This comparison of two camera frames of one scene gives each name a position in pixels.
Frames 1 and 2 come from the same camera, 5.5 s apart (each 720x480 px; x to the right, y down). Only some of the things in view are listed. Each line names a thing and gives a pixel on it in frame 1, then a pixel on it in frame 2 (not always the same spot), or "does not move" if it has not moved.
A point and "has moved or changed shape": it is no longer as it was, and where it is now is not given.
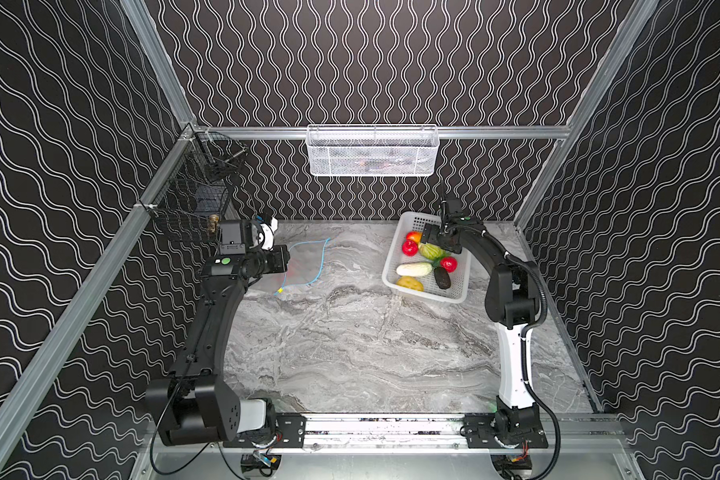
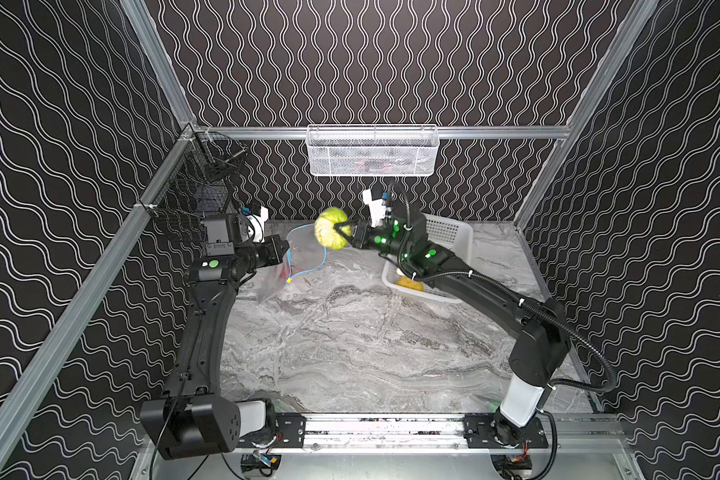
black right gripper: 447,234 to 357,235
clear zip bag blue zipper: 305,263 has moved or changed shape
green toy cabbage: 431,252 has moved or changed shape
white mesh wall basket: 368,150 does not move
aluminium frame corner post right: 638,13 does not move
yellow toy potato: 410,282 does not move
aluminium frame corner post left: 149,39 does not move
